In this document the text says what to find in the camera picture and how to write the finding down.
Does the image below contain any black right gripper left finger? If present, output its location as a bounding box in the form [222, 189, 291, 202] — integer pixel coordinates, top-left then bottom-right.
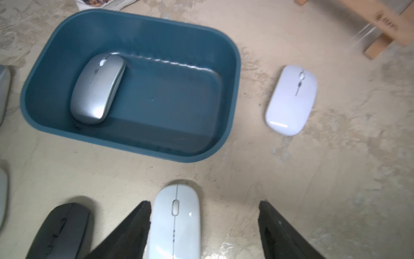
[86, 201, 152, 259]

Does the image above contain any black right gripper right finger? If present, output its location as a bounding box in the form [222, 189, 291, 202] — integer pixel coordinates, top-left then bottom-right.
[258, 201, 325, 259]

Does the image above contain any black Lecoo mouse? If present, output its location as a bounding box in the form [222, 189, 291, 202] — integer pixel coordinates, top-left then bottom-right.
[27, 202, 91, 259]

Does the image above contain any white slim mouse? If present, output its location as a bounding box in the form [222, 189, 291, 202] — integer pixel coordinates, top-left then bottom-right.
[265, 65, 318, 137]

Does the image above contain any white ribbed mouse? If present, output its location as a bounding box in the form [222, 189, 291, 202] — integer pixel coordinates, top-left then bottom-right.
[0, 168, 9, 227]

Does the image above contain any silver slim mouse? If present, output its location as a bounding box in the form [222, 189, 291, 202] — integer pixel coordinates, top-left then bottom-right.
[0, 65, 11, 123]

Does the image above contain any teal plastic storage box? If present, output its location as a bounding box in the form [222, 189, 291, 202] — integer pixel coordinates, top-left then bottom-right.
[20, 9, 241, 163]

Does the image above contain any yellow textbook on table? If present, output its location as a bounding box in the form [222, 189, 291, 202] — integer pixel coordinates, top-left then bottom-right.
[75, 0, 138, 11]

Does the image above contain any small wooden easel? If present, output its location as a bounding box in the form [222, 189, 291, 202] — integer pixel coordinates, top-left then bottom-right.
[312, 1, 414, 60]

